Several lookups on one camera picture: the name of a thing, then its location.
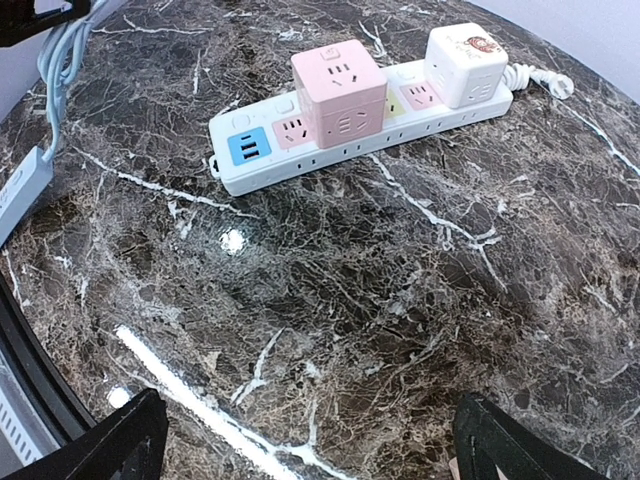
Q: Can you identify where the white multicolour power strip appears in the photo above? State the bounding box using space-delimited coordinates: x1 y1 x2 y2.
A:
209 60 513 196

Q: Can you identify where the black front table rail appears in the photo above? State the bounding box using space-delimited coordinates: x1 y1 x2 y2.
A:
1 279 96 446

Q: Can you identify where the large pink cube adapter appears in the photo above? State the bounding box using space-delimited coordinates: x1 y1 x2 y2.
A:
291 39 388 149

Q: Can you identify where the blue small power strip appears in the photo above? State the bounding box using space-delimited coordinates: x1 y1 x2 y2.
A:
0 146 54 245

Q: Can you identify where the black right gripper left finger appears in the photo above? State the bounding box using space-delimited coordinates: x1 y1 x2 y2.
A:
7 388 168 479

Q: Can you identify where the white power strip cable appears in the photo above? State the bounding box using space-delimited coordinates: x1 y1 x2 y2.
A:
502 62 575 100

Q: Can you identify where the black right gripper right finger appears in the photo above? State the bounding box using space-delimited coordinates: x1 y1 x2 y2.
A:
453 393 604 480

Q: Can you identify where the blue power strip cable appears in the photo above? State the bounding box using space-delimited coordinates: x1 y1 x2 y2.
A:
37 0 111 162

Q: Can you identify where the white slotted cable duct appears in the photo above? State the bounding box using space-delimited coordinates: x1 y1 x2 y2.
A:
0 393 43 467

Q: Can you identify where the white cube socket adapter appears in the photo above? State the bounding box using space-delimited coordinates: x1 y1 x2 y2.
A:
423 22 509 109

